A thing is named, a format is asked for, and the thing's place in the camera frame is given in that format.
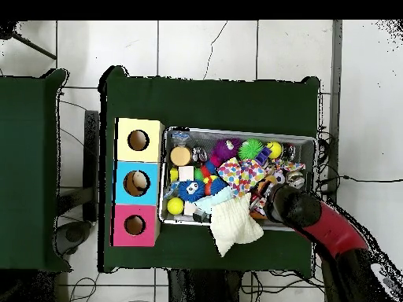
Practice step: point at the wooden box with three holes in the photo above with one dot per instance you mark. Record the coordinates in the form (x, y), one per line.
(123, 184)

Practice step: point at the large green spiky ball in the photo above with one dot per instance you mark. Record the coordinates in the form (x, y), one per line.
(250, 149)

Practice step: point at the cream waffle cloth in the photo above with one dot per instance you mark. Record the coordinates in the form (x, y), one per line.
(234, 225)

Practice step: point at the large polka dot cloth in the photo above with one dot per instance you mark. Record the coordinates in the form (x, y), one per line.
(239, 175)

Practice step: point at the clear crumpled plastic packet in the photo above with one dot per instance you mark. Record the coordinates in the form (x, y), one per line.
(181, 135)

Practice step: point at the clear mesh bin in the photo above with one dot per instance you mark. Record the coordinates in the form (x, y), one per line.
(165, 217)

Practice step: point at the yellow smiley ball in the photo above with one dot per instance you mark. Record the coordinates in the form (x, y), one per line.
(274, 150)

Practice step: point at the green cloth side table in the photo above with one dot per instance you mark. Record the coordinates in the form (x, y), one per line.
(28, 170)

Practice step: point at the yellow block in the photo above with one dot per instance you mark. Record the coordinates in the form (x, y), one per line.
(173, 175)

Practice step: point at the blue fuzzy ball with eyes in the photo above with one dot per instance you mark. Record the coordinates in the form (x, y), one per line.
(191, 190)

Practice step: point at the black silver round toy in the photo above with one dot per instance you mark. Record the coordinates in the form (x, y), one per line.
(199, 155)

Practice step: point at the round wooden disc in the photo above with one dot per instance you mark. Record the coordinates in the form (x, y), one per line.
(180, 156)

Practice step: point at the mint green knit cloth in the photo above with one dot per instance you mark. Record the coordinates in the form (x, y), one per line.
(214, 200)

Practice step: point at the purple spiky ball with eyes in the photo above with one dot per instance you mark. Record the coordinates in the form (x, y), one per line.
(225, 151)

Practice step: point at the purple plastic block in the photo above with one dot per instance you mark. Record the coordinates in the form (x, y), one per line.
(263, 156)

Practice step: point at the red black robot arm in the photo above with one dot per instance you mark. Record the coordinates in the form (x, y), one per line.
(327, 233)

